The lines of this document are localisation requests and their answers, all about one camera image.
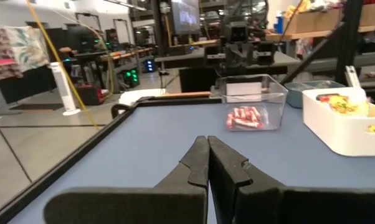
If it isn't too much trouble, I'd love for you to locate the black corner bracket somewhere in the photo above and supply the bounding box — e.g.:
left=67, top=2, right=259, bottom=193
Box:
left=110, top=102, right=136, bottom=119

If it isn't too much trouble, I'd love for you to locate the teal plastic tray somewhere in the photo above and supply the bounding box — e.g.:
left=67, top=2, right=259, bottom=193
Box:
left=283, top=80, right=346, bottom=110

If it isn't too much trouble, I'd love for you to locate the black aluminium table frame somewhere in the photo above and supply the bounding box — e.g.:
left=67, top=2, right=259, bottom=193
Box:
left=0, top=0, right=375, bottom=224

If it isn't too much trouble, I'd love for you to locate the white tower fan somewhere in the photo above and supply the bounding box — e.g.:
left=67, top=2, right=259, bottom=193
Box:
left=49, top=61, right=82, bottom=117

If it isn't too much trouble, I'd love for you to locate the grey keyboard desk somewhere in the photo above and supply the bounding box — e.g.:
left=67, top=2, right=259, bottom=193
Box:
left=299, top=51, right=375, bottom=74

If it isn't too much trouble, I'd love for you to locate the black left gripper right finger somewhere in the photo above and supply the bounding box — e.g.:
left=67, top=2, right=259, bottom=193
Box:
left=207, top=135, right=287, bottom=224

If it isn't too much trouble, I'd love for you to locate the red equipment box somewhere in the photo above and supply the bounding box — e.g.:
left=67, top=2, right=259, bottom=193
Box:
left=75, top=84, right=107, bottom=106

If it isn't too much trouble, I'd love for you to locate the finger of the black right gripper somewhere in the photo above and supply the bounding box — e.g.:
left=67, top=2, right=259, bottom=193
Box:
left=239, top=44, right=254, bottom=67
left=226, top=44, right=240, bottom=67

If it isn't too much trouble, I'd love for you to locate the patterned hanging cloth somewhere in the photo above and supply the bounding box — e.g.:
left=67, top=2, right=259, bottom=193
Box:
left=0, top=25, right=50, bottom=81

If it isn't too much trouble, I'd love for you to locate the yellow power cable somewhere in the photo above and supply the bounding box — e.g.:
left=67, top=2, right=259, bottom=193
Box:
left=24, top=0, right=100, bottom=131

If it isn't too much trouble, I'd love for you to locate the white plastic bin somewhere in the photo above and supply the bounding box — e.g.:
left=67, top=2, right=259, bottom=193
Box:
left=301, top=86, right=375, bottom=157

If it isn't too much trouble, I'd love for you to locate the white rounded container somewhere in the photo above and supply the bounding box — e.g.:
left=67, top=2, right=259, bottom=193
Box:
left=118, top=88, right=167, bottom=106

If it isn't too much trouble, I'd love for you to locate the silver aluminium bar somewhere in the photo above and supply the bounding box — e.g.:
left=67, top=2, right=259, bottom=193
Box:
left=344, top=65, right=362, bottom=89

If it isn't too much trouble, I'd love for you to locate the grey side desk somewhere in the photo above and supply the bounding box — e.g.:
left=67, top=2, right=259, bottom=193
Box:
left=154, top=48, right=301, bottom=70

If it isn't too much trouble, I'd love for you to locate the blue bottle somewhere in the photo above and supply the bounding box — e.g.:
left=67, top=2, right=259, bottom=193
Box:
left=275, top=15, right=285, bottom=34

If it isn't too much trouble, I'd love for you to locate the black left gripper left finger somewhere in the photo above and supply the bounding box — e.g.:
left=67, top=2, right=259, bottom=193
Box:
left=154, top=135, right=211, bottom=224

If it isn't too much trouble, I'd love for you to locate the black device with green lights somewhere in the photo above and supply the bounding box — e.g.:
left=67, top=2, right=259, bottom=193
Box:
left=121, top=67, right=141, bottom=89

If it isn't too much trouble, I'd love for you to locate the brown cardboard box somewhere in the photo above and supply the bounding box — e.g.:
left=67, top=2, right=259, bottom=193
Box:
left=283, top=7, right=346, bottom=35

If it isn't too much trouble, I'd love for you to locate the black device with blue lights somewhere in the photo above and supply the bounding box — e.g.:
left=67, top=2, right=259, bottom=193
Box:
left=143, top=58, right=156, bottom=74

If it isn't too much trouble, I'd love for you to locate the black screen with pink display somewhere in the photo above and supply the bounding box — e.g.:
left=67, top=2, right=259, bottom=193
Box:
left=169, top=0, right=202, bottom=35

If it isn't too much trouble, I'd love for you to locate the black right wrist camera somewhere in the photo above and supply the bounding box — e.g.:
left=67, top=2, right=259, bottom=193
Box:
left=223, top=21, right=250, bottom=43

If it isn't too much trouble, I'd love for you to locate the clear plastic container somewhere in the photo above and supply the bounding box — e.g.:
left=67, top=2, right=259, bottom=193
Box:
left=216, top=73, right=289, bottom=133

